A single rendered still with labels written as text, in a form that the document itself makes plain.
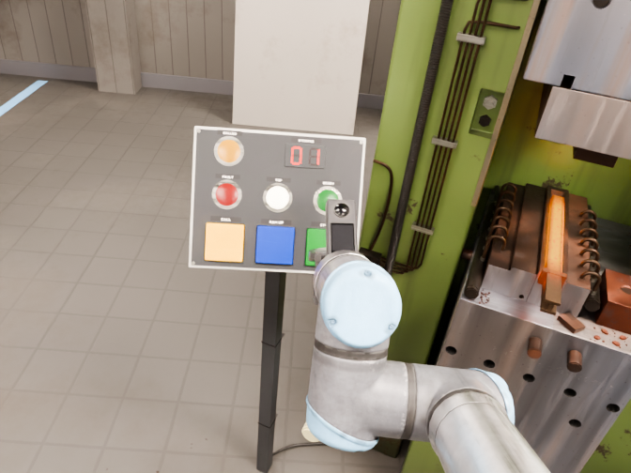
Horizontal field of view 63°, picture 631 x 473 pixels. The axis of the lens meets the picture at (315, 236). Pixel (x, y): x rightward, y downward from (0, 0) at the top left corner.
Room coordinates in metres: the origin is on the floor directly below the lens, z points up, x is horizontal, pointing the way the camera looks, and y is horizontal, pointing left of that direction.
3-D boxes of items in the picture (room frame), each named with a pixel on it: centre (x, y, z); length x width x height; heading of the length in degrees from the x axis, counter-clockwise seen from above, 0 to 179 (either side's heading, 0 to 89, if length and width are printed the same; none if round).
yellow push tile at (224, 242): (0.83, 0.18, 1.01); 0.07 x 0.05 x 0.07; 96
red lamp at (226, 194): (0.87, 0.18, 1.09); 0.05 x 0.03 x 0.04; 71
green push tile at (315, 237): (0.85, -0.02, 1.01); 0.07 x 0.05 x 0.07; 96
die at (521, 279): (1.05, -0.54, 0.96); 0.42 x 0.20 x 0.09; 161
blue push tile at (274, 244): (0.84, 0.08, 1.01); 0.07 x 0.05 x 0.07; 96
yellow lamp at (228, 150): (0.92, 0.19, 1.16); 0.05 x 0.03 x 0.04; 71
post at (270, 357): (0.96, 0.08, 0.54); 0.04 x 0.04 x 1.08; 71
